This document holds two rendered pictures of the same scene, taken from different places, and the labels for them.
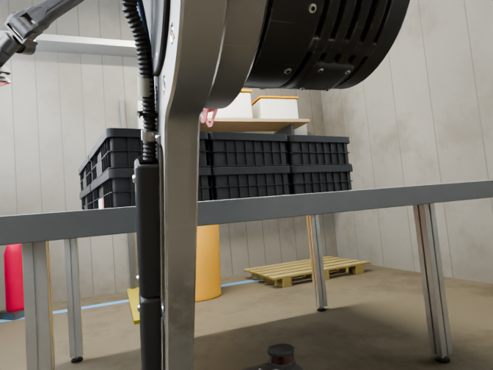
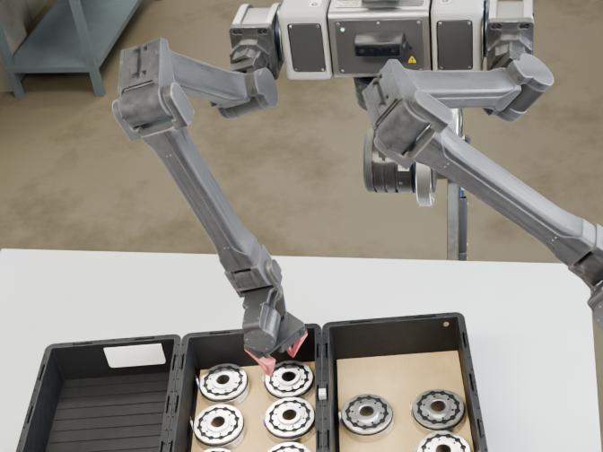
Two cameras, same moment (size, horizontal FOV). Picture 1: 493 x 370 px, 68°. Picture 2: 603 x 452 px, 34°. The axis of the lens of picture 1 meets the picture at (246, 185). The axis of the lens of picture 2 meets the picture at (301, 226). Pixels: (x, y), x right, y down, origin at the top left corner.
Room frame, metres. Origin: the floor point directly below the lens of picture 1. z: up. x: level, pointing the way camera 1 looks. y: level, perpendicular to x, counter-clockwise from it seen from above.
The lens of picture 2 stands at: (2.35, 0.98, 2.41)
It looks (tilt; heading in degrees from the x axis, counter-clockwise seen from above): 38 degrees down; 216
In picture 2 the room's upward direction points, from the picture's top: 8 degrees counter-clockwise
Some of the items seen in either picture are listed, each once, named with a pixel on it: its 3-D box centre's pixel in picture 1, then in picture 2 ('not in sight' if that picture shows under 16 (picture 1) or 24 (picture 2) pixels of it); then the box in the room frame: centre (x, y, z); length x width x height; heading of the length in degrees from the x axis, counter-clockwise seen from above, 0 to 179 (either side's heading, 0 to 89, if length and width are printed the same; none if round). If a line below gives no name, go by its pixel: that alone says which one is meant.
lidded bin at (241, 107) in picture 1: (222, 109); not in sight; (3.59, 0.17, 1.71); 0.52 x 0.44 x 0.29; 111
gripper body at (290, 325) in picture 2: not in sight; (273, 324); (1.29, 0.13, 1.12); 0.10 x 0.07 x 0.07; 165
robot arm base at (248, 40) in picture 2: not in sight; (251, 60); (0.95, -0.08, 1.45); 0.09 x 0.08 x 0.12; 111
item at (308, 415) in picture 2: not in sight; (290, 417); (1.30, 0.13, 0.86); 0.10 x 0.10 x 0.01
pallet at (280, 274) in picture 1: (305, 270); not in sight; (3.66, -0.51, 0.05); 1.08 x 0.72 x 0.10; 111
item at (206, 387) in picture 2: not in sight; (222, 381); (1.28, -0.05, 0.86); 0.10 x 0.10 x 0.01
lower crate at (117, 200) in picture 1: (147, 194); not in sight; (1.19, 0.33, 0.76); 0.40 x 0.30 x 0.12; 30
